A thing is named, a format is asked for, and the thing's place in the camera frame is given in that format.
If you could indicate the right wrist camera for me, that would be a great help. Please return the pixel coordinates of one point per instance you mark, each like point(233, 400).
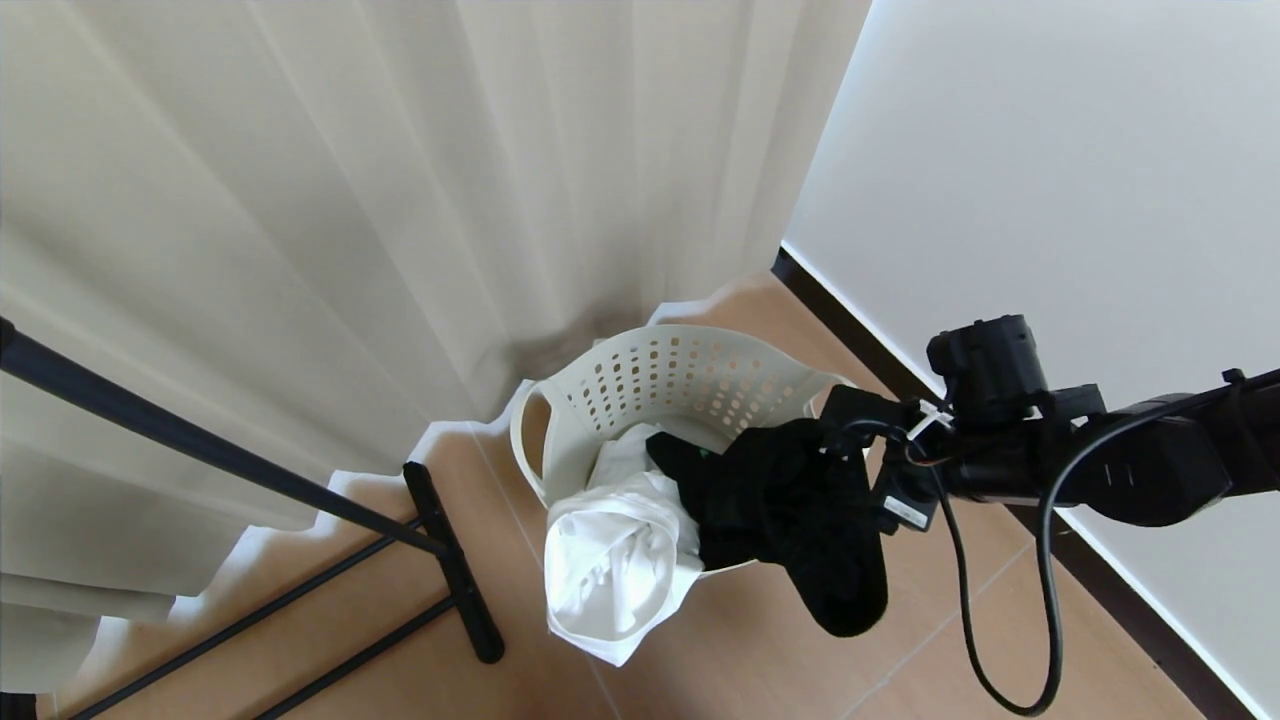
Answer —
point(990, 365)

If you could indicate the beige curtain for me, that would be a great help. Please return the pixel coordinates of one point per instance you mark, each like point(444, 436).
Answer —
point(350, 200)

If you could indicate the white garment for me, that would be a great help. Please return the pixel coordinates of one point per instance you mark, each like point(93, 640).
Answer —
point(610, 570)

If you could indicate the black garment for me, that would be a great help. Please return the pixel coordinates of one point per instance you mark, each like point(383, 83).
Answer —
point(800, 540)

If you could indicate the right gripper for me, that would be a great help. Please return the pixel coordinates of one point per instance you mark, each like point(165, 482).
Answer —
point(1000, 470)

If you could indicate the black clothes rack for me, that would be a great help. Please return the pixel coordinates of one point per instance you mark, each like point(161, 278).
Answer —
point(455, 580)

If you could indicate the white laundry basket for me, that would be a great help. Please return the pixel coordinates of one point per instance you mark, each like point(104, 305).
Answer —
point(690, 370)

